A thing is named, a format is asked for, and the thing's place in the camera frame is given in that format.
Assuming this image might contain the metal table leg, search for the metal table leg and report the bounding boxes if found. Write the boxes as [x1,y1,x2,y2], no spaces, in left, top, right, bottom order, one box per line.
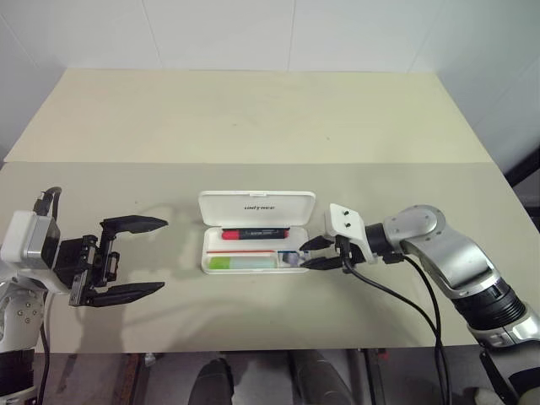
[349,348,387,405]

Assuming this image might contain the dark table frame bar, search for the dark table frame bar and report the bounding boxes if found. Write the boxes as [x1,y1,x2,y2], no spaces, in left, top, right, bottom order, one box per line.
[116,352,145,405]

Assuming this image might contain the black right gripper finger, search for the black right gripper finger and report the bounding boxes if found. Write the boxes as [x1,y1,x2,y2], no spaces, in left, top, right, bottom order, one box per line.
[300,235,339,253]
[300,255,344,272]

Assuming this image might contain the green and clear plastic tube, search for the green and clear plastic tube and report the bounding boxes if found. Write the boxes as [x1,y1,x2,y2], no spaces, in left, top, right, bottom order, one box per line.
[208,256,278,272]

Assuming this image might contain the white hard pencil case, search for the white hard pencil case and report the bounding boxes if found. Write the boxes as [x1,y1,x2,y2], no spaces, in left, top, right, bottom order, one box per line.
[197,190,317,277]

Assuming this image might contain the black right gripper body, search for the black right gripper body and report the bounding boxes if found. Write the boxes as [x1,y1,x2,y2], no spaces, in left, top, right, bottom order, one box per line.
[335,235,368,272]

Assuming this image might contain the dark grey cylinder shape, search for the dark grey cylinder shape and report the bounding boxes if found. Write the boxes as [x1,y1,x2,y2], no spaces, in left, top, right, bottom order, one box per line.
[288,349,352,405]

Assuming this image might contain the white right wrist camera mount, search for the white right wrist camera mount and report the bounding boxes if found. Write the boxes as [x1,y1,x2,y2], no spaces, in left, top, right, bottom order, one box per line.
[323,202,375,266]

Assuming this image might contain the black marker with red caps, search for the black marker with red caps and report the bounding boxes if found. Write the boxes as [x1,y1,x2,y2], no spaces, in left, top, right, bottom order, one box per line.
[220,227,293,243]

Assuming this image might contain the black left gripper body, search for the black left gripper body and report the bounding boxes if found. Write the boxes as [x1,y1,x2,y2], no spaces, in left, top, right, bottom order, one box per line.
[54,234,122,308]

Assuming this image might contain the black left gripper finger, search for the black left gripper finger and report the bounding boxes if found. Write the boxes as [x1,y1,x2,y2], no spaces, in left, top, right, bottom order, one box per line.
[85,281,166,308]
[99,214,170,253]

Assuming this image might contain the black frame beside table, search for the black frame beside table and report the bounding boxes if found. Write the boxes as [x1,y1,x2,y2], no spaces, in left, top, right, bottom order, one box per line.
[503,144,540,238]

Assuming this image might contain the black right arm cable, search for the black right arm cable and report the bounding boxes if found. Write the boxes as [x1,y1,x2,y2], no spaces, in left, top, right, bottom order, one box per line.
[342,248,445,405]

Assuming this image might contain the dark rounded shape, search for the dark rounded shape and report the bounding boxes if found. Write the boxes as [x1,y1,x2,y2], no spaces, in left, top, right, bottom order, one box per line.
[197,357,236,405]

